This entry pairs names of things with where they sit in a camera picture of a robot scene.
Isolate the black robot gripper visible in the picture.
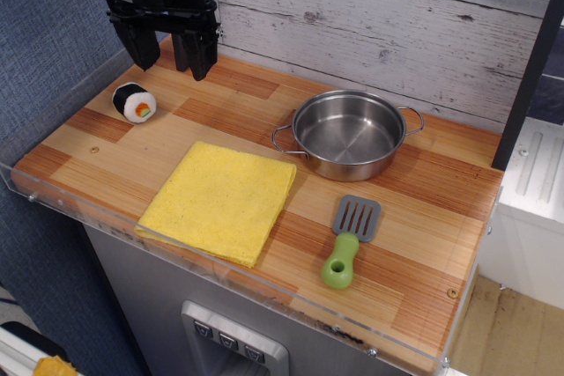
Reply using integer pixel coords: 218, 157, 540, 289
106, 0, 218, 81

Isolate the plush sushi roll toy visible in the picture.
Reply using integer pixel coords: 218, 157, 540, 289
112, 83, 157, 123

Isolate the stainless steel pot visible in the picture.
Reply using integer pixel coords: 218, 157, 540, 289
271, 89, 425, 182

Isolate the yellow folded cloth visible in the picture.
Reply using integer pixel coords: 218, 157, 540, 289
135, 142, 297, 268

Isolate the silver toy dispenser panel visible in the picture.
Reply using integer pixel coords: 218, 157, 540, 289
181, 300, 290, 375

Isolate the white ribbed side shelf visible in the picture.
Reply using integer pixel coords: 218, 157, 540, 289
501, 117, 563, 224

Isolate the clear acrylic guard rail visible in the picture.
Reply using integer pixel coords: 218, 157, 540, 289
8, 41, 501, 375

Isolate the grey spatula green handle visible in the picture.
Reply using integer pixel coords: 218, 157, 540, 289
321, 195, 382, 290

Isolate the black right vertical post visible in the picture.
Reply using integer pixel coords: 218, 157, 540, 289
492, 0, 563, 171

